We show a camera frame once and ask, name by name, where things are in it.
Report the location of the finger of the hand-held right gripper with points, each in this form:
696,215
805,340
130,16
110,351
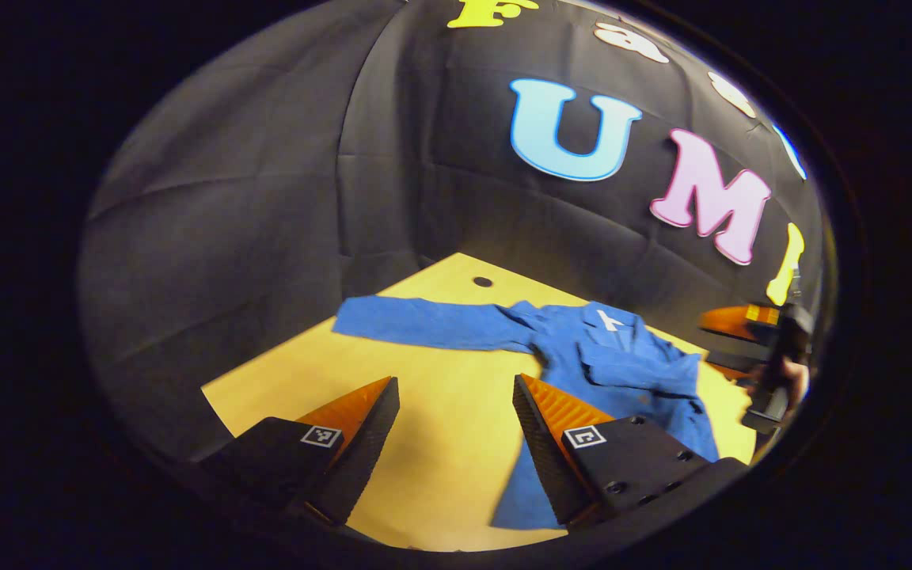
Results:
733,321
733,362

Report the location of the blue shirt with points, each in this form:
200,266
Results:
614,364

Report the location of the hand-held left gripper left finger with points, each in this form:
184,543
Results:
361,451

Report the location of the black backdrop cloth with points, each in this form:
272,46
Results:
266,198

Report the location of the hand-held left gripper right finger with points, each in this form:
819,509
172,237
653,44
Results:
547,451

